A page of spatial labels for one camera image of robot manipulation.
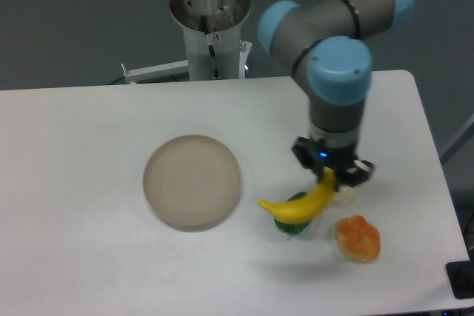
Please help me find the green toy bell pepper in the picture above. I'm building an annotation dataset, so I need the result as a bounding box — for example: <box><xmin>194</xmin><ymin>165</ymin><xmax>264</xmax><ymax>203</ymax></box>
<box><xmin>274</xmin><ymin>192</ymin><xmax>311</xmax><ymax>235</ymax></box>

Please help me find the beige round plate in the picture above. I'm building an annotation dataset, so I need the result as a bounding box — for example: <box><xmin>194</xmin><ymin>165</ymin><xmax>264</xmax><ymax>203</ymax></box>
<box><xmin>142</xmin><ymin>135</ymin><xmax>242</xmax><ymax>232</ymax></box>

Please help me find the black device at table edge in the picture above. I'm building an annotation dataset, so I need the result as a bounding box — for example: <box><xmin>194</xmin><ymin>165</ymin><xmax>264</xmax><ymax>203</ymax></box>
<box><xmin>446</xmin><ymin>260</ymin><xmax>473</xmax><ymax>300</ymax></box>

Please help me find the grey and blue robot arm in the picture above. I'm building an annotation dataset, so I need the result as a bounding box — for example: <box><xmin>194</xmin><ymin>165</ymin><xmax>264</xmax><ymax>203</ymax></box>
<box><xmin>169</xmin><ymin>0</ymin><xmax>415</xmax><ymax>189</ymax></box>

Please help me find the white toy garlic bulb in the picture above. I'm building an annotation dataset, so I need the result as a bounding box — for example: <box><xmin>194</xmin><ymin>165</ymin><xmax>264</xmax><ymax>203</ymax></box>
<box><xmin>332</xmin><ymin>186</ymin><xmax>359</xmax><ymax>208</ymax></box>

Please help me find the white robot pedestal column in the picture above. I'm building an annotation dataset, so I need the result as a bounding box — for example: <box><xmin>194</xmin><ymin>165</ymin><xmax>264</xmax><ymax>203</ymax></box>
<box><xmin>169</xmin><ymin>0</ymin><xmax>251</xmax><ymax>81</ymax></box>

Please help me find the white metal bracket left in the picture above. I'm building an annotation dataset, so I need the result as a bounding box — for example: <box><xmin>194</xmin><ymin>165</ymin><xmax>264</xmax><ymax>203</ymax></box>
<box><xmin>121</xmin><ymin>60</ymin><xmax>189</xmax><ymax>84</ymax></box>

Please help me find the yellow toy banana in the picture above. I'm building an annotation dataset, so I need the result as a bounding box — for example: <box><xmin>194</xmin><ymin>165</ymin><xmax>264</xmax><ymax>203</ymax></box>
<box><xmin>258</xmin><ymin>168</ymin><xmax>337</xmax><ymax>224</ymax></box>

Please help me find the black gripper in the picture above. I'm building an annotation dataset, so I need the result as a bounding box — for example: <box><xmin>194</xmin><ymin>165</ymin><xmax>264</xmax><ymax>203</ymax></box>
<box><xmin>292</xmin><ymin>136</ymin><xmax>375</xmax><ymax>192</ymax></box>

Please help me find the orange toy bread roll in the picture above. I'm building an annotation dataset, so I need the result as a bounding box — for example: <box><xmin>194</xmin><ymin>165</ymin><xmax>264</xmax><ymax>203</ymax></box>
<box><xmin>336</xmin><ymin>215</ymin><xmax>381</xmax><ymax>263</ymax></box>

